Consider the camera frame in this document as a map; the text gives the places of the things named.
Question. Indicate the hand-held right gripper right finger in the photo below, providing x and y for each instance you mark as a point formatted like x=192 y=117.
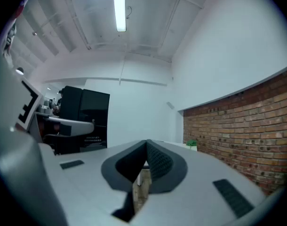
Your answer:
x=162 y=163

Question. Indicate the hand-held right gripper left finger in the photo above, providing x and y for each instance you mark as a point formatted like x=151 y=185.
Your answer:
x=110 y=171

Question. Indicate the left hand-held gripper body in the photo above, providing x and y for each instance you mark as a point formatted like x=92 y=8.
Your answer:
x=75 y=126

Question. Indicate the black tall cabinet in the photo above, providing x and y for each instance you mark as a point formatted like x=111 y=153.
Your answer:
x=91 y=107

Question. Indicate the green artificial plant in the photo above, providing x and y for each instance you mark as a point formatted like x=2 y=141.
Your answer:
x=191 y=142

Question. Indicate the round ceiling lamp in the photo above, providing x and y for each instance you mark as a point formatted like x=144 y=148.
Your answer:
x=19 y=71

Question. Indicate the long ceiling tube light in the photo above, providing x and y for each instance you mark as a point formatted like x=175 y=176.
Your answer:
x=120 y=10

